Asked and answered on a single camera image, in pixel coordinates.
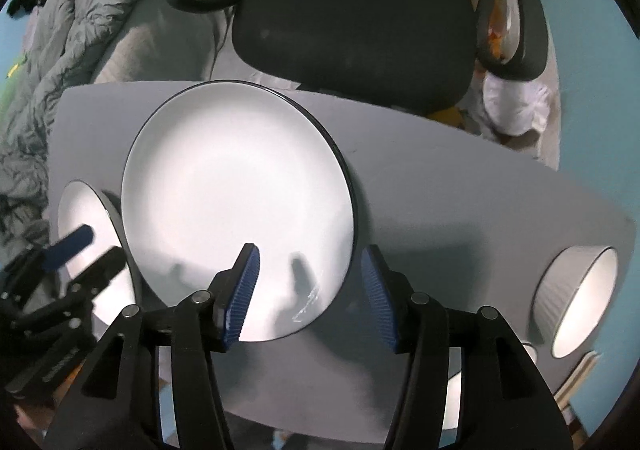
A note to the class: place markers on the orange object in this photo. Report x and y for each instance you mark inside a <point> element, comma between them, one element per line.
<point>495,38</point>

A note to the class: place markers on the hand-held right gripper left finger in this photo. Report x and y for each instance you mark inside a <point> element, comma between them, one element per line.
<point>242,297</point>

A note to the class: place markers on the grey ribbed bowl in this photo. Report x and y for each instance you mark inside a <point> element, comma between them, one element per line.
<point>585,300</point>

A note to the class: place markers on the black office chair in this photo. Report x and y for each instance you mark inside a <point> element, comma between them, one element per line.
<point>350,30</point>

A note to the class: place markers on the wooden plank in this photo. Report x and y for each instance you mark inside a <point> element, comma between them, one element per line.
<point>580,375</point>

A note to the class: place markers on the white plate with dark rim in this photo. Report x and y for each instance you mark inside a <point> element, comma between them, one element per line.
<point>82,207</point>
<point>225,180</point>

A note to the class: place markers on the white plastic bag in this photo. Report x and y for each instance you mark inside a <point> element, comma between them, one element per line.
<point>515,105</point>

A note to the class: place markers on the grey quilt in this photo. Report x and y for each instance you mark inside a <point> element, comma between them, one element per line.
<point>50,80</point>

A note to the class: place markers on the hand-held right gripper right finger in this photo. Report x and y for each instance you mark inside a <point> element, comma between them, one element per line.
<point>380,300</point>

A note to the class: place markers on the grey bed sheet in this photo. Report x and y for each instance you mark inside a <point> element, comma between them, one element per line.
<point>165,45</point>

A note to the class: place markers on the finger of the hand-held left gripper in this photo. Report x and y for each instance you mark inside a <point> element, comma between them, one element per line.
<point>70,242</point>
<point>102,267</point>

